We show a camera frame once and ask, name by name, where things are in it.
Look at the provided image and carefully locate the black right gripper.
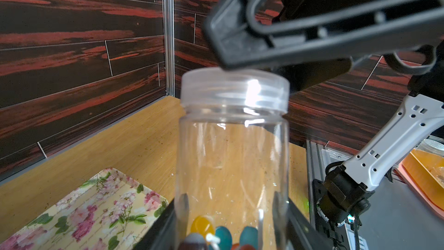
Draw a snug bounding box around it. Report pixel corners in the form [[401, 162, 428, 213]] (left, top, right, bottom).
[[202, 0, 444, 93]]

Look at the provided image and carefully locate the clear plastic candy jar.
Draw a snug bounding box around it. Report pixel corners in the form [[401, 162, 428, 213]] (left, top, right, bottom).
[[174, 106, 289, 250]]

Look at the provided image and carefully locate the clear plastic jar lid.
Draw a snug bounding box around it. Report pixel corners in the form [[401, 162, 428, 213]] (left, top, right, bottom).
[[180, 67, 290, 114]]

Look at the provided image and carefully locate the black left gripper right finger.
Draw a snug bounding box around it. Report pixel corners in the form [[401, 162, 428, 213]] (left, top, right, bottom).
[[272, 192, 333, 250]]

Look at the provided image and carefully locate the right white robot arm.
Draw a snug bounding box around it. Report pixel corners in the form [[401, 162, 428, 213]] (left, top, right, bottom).
[[203, 0, 444, 223]]

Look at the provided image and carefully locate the floral rectangular tray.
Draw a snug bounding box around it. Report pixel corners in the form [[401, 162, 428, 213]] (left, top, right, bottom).
[[1, 168, 168, 250]]

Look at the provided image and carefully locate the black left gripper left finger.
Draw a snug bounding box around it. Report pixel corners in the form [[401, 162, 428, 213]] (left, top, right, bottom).
[[133, 199, 189, 250]]

